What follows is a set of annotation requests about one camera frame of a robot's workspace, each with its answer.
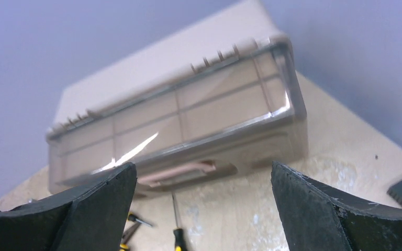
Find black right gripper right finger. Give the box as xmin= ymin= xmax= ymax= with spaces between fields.
xmin=271 ymin=162 xmax=402 ymax=250

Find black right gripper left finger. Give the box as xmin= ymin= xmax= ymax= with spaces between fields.
xmin=0 ymin=163 xmax=137 ymax=250

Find beige translucent tool box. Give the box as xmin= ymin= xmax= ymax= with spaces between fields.
xmin=46 ymin=1 xmax=308 ymax=198

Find yellow black short screwdriver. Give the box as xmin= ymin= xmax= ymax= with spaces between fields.
xmin=127 ymin=212 xmax=153 ymax=227

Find yellow black screwdriver near box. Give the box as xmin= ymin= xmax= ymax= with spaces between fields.
xmin=171 ymin=191 xmax=188 ymax=251

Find yellow handled pliers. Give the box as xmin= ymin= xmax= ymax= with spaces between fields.
xmin=119 ymin=222 xmax=141 ymax=251

